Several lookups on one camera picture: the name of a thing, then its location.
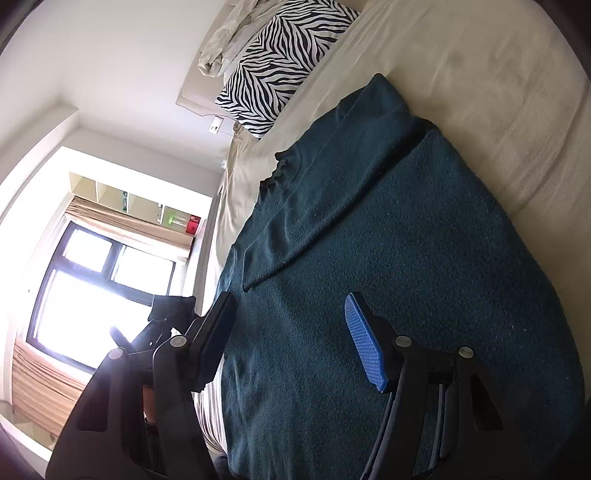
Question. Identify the black framed window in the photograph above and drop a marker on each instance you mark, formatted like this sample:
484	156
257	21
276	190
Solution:
83	295

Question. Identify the green bottle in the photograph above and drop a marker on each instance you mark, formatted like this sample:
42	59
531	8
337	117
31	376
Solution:
173	218

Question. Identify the white wall socket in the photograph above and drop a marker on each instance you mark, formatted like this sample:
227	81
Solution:
215	125

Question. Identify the zebra print pillow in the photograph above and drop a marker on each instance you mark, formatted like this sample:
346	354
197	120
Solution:
277	60

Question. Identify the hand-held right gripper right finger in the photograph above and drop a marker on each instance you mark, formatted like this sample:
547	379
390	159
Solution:
367	341

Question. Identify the teal knit sweater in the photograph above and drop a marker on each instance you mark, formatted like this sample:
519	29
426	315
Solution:
369	230

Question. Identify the red box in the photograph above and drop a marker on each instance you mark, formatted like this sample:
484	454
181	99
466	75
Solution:
193	225

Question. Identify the beige headboard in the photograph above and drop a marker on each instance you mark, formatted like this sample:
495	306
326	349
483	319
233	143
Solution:
194	99

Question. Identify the white cubby shelf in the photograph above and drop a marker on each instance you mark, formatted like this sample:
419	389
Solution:
106	191

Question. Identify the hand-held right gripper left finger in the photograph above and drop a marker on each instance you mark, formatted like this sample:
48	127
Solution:
217	332

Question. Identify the beige curtain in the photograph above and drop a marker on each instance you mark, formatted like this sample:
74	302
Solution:
129	230
41	383

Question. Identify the crumpled cream cloth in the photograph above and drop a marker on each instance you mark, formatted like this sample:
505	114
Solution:
221	50

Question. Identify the bed with beige sheet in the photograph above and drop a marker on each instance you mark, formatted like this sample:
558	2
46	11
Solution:
485	92

